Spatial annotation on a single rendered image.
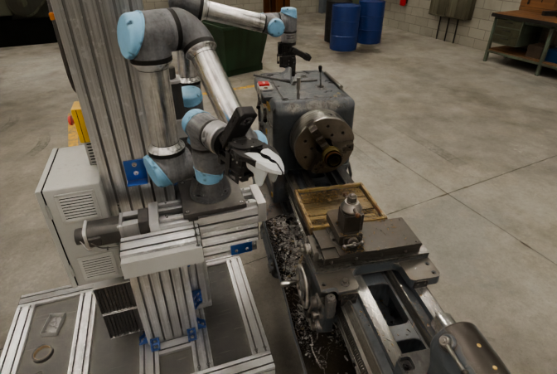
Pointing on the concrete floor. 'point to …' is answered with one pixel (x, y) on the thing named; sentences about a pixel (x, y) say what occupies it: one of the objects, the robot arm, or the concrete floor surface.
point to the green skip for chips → (237, 47)
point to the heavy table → (278, 0)
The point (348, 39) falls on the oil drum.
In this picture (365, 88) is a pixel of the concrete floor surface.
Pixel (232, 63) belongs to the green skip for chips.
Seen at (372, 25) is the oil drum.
